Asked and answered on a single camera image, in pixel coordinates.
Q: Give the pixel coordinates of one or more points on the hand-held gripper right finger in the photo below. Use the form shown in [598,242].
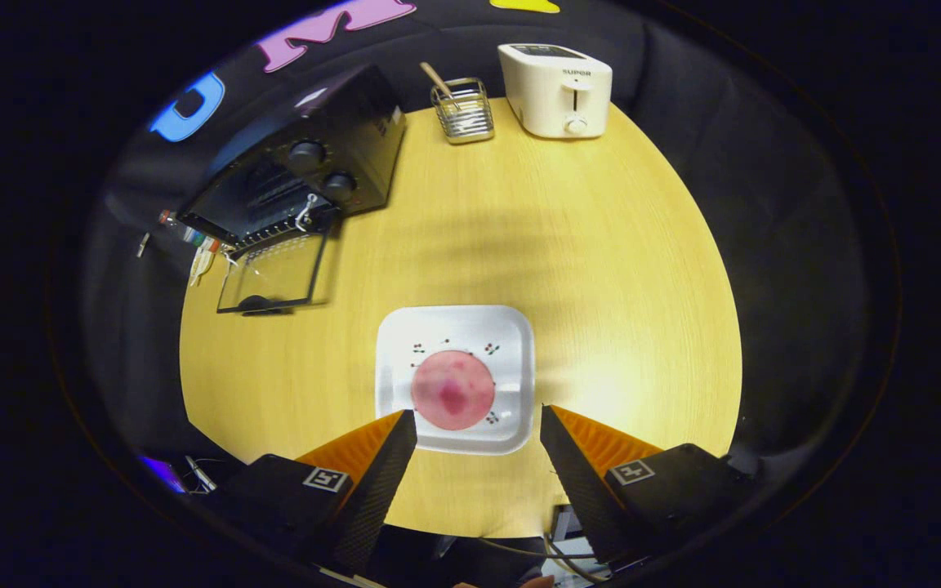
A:
[581,490]

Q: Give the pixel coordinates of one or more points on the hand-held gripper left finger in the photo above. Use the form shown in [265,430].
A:
[381,490]

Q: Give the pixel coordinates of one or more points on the pink round meat slice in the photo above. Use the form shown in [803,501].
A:
[452,390]

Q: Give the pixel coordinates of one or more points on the white square plate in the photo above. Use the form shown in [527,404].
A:
[405,343]

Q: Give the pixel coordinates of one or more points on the black toaster oven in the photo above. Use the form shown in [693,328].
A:
[356,122]

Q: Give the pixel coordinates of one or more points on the white bread toaster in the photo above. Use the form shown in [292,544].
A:
[552,98]

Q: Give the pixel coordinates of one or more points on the small oval snack dish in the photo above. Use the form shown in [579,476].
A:
[201,265]

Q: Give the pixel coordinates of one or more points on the black backdrop cloth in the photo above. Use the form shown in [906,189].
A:
[764,245]

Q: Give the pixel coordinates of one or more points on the clear plastic water bottle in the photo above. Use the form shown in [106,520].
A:
[197,237]

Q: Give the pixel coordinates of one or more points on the silver metal clip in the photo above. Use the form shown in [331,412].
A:
[143,243]

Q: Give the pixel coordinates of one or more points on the wooden stick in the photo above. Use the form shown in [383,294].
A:
[438,80]

